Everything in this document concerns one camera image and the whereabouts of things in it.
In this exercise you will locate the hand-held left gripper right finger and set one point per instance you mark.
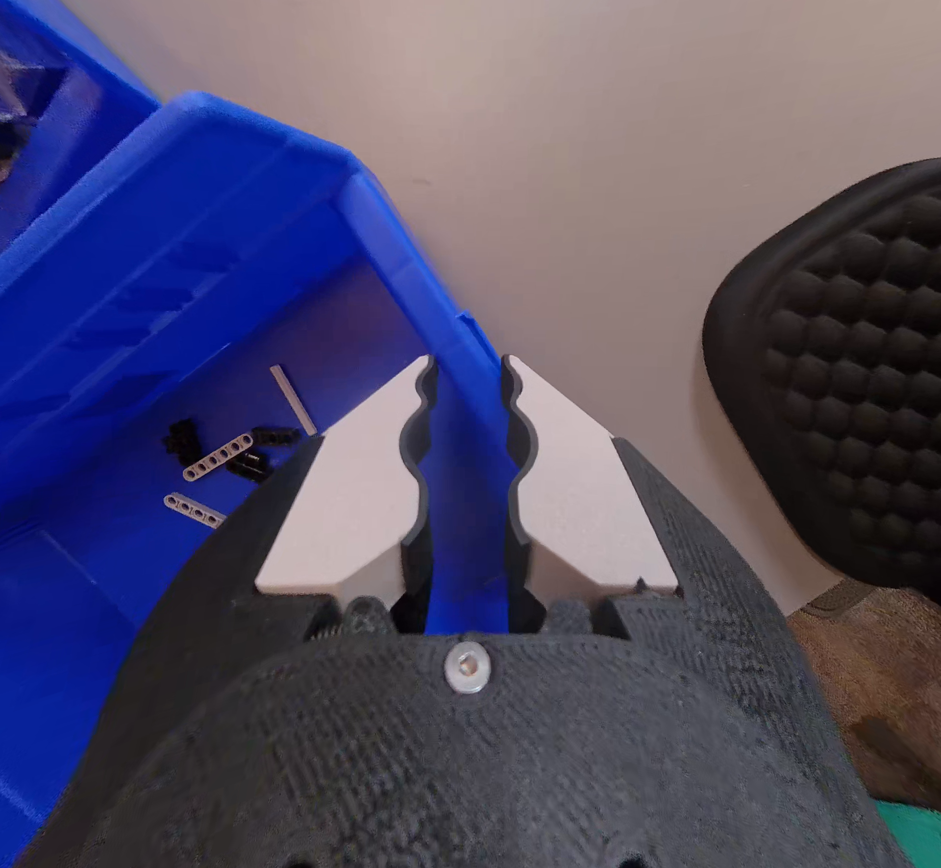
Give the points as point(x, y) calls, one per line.
point(588, 508)

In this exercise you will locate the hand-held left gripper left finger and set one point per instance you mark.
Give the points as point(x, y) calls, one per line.
point(345, 500)

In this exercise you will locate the grey lego axle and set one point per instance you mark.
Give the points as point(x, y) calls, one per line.
point(294, 400)

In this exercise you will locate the grey lego beam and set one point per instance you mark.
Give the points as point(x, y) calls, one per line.
point(192, 509)
point(217, 456)

